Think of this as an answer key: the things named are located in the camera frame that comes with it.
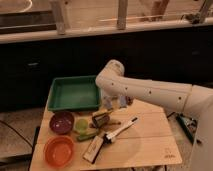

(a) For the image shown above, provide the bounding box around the wooden block with black edge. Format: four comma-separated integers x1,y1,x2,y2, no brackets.
83,136,104,163

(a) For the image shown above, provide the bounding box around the purple bowl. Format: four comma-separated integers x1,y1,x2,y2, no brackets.
49,112,74,135

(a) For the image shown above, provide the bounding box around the wooden table board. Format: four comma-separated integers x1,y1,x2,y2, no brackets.
30,100,182,171

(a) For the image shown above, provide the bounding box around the metal scoop with handle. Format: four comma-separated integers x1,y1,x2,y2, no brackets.
92,113,120,128

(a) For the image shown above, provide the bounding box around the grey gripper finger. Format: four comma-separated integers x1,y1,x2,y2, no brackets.
103,96,112,109
119,95,127,108

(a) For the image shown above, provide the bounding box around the green plastic tray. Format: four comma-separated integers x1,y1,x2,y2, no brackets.
48,75,100,111

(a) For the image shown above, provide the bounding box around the green bin of items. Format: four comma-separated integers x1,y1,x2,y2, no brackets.
176,114,197,143

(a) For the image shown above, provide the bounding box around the orange bowl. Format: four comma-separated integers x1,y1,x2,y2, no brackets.
43,136,74,169

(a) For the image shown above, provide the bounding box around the brown pinecone object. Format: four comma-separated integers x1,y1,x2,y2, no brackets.
126,97,134,105

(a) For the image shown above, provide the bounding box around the small green cup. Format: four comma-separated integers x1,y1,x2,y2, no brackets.
74,119,88,134

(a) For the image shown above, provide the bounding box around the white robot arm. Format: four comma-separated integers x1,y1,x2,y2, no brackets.
95,60,213,171

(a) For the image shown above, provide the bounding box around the yellow banana toy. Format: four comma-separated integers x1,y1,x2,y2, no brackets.
92,109,113,117

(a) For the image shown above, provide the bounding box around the green cucumber toy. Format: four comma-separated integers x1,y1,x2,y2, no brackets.
77,132,98,142

